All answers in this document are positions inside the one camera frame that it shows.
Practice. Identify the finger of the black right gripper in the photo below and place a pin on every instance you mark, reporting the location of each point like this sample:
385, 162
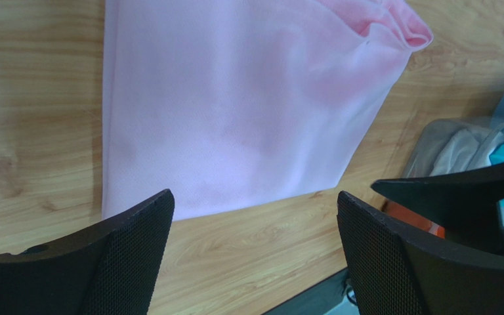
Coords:
466, 204

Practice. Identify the white t-shirt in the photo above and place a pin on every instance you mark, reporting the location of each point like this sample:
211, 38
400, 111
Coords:
468, 149

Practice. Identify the pink t-shirt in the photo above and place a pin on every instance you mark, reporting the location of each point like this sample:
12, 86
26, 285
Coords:
232, 104

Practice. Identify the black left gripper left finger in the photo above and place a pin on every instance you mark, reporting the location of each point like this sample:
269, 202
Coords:
110, 267

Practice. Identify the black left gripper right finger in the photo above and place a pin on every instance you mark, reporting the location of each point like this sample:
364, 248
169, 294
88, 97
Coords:
396, 268

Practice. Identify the orange t-shirt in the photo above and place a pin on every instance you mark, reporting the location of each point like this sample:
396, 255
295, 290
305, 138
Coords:
405, 215

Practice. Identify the clear plastic bin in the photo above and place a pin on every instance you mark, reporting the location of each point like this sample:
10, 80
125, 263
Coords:
433, 139

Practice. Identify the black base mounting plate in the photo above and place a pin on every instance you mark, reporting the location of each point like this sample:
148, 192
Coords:
332, 295

